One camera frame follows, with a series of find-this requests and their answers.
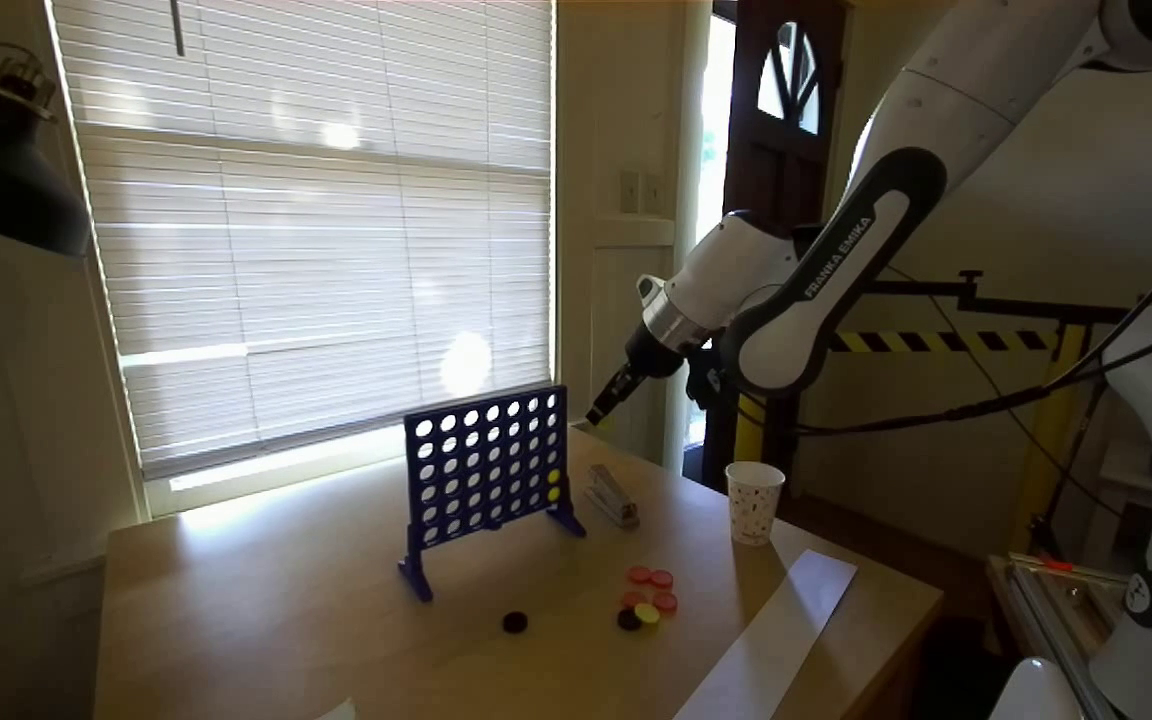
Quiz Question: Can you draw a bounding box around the yellow black striped barrier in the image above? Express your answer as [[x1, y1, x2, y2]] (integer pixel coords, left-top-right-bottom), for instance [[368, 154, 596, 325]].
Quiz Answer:
[[732, 320, 1091, 550]]

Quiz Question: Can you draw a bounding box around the dark wooden door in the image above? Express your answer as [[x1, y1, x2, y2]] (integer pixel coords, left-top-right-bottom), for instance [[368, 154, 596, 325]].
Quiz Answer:
[[701, 0, 851, 490]]

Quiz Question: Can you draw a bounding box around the black metal bar stand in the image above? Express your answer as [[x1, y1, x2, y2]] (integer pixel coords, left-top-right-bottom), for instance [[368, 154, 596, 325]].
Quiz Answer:
[[851, 268, 1131, 328]]

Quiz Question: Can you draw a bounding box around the blue connect four game board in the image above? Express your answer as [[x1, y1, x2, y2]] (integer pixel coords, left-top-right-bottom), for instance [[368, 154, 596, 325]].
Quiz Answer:
[[396, 379, 592, 603]]

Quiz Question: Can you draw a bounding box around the black floor lamp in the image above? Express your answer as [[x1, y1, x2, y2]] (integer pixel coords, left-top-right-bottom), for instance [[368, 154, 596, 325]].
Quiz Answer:
[[0, 34, 91, 255]]

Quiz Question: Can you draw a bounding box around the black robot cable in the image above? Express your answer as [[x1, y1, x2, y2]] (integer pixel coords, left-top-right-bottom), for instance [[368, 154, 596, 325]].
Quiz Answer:
[[793, 210, 1152, 443]]

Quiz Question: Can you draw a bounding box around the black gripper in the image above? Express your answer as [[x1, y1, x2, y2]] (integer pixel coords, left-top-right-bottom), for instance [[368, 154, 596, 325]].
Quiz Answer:
[[584, 333, 690, 429]]

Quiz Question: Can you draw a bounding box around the white paper cup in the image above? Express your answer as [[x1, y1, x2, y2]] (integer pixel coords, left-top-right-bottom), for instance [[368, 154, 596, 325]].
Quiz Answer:
[[721, 459, 789, 546]]

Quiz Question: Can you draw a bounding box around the window with white blinds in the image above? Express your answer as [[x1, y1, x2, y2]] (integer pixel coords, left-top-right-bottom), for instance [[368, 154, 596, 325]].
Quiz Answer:
[[47, 0, 559, 482]]

